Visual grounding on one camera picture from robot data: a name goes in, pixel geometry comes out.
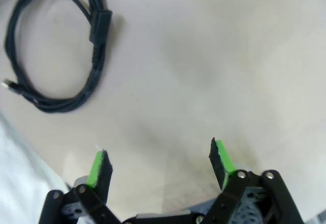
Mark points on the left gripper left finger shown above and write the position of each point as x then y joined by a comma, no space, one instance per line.
102,173

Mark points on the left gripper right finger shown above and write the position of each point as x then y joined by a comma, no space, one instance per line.
224,168

